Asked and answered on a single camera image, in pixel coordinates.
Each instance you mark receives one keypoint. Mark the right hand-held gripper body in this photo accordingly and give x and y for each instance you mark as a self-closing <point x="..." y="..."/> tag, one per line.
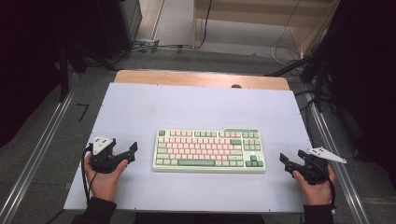
<point x="314" y="169"/>

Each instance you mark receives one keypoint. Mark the light wooden shelf unit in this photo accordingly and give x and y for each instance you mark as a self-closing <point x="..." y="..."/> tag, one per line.
<point x="249" y="15"/>

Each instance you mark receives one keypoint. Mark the person's right hand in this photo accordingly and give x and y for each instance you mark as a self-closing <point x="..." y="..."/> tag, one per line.
<point x="317" y="193"/>

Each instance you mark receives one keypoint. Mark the black curtain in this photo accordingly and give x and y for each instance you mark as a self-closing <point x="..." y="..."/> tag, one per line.
<point x="34" y="46"/>
<point x="364" y="62"/>

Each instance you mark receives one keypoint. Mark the green and pink keyboard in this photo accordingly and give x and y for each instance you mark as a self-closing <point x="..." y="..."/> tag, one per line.
<point x="199" y="162"/>

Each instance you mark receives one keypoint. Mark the person's left hand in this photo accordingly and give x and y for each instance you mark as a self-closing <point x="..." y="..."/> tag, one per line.
<point x="104" y="185"/>

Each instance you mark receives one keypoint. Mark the black metal stand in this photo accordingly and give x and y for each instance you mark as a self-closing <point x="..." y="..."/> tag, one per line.
<point x="317" y="81"/>

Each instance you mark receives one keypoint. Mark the aluminium floor rail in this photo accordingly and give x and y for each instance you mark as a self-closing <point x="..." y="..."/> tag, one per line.
<point x="34" y="158"/>
<point x="339" y="174"/>

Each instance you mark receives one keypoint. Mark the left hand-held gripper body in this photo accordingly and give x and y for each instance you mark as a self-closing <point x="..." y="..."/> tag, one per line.
<point x="102" y="155"/>

